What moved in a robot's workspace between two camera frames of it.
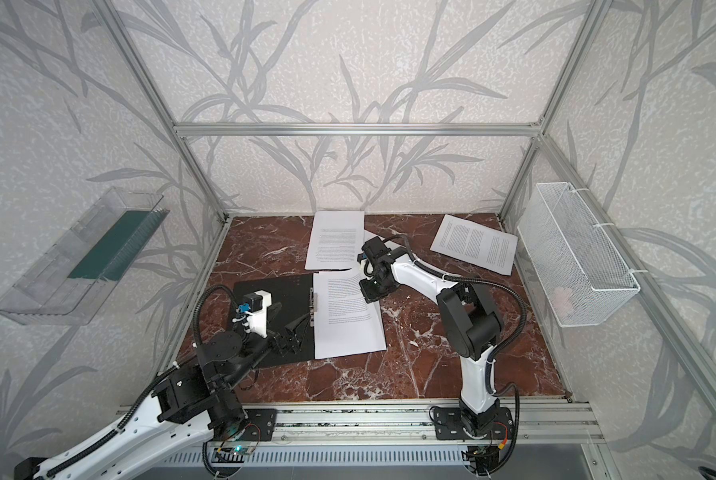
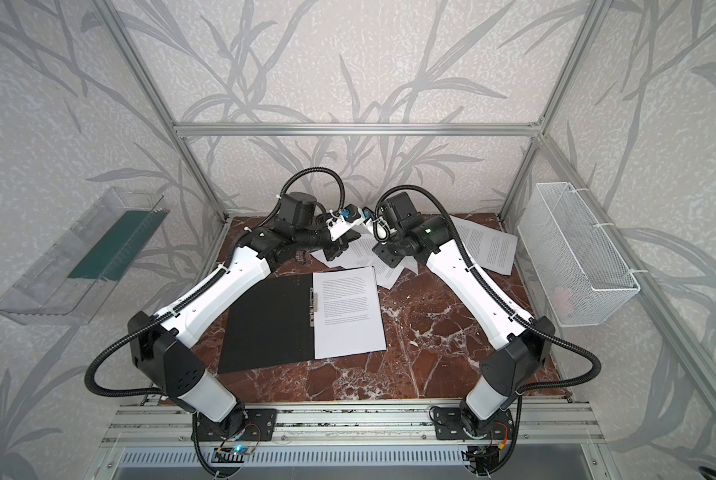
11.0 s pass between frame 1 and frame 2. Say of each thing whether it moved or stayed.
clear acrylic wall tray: stayed
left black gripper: moved
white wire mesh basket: stayed
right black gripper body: moved
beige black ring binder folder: stayed
